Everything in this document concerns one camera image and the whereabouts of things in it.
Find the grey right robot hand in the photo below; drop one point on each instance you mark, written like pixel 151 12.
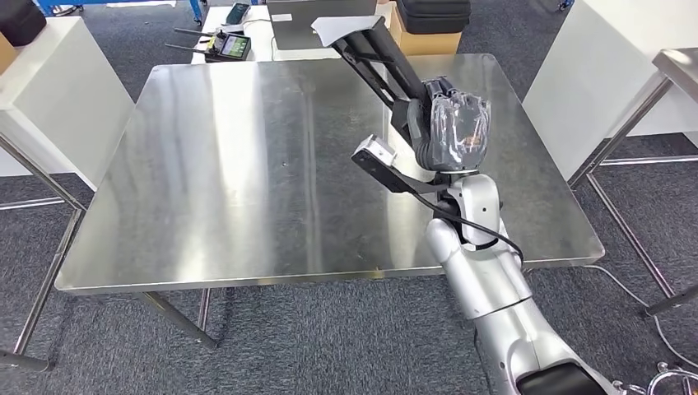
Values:
pixel 458 131

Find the black plastic plate holder part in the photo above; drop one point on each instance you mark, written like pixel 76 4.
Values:
pixel 387 54

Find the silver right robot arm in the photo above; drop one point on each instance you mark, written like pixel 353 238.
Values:
pixel 491 283

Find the stainless steel workbench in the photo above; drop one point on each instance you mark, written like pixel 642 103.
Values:
pixel 218 163

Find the blue metal shelf rack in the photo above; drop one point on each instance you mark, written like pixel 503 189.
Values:
pixel 71 4

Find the cardboard box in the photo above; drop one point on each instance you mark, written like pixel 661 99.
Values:
pixel 431 43

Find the black hard case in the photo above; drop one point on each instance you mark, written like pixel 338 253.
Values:
pixel 433 16

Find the white cabinet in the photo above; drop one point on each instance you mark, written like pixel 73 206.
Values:
pixel 54 98
pixel 600 65

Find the white table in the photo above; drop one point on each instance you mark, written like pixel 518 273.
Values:
pixel 261 52

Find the stainless steel table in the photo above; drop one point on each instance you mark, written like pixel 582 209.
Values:
pixel 49 283
pixel 676 65

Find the black remote controller with screen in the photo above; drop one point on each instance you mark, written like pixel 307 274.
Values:
pixel 232 46

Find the black phone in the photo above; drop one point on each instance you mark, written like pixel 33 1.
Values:
pixel 238 13

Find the black stool chrome base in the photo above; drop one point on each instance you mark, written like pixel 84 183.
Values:
pixel 671 379

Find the black bag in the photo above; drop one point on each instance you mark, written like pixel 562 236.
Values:
pixel 19 22

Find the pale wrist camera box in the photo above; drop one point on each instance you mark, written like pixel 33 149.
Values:
pixel 377 150

